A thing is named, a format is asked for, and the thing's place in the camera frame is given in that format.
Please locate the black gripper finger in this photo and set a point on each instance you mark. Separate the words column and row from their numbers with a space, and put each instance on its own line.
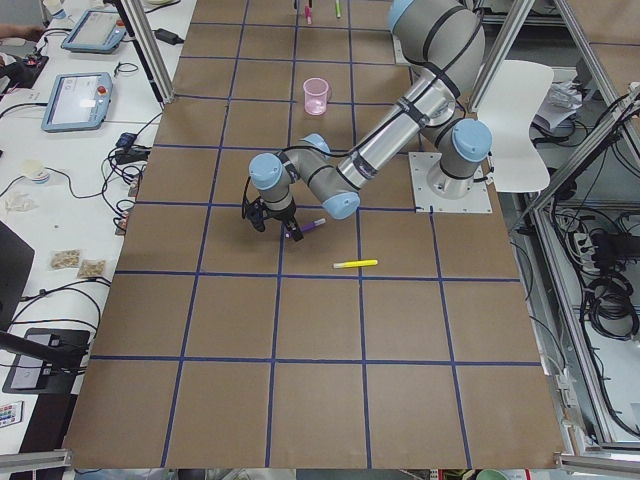
column 259, row 225
column 293, row 230

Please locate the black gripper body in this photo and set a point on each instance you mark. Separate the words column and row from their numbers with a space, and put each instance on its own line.
column 280, row 215

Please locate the purple pen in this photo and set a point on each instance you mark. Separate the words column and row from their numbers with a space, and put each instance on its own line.
column 312, row 225

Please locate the pink pen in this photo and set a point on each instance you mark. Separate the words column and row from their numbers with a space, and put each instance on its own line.
column 308, row 12

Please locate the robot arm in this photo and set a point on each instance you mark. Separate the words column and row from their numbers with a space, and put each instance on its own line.
column 444, row 41

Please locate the pink mesh cup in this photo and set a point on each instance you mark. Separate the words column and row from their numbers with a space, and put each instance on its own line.
column 316, row 93

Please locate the yellow pen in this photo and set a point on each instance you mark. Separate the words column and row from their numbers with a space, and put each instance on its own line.
column 355, row 264

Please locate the black power adapter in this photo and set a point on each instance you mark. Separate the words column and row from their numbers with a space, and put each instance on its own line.
column 168, row 37

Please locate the lower teach pendant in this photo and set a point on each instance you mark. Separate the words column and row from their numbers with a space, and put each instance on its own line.
column 78, row 102

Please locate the teach pendant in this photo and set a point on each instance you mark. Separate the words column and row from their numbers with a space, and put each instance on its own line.
column 96, row 32
column 78, row 102

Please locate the upper teach pendant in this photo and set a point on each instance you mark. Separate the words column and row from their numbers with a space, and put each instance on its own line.
column 96, row 32

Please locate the white chair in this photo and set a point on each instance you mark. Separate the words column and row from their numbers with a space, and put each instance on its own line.
column 508, row 109

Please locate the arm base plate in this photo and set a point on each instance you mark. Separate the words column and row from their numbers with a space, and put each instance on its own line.
column 433, row 193

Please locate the aluminium frame post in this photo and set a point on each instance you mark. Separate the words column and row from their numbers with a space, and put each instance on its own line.
column 138, row 28

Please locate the black camera stand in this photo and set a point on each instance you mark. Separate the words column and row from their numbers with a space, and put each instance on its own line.
column 47, row 350

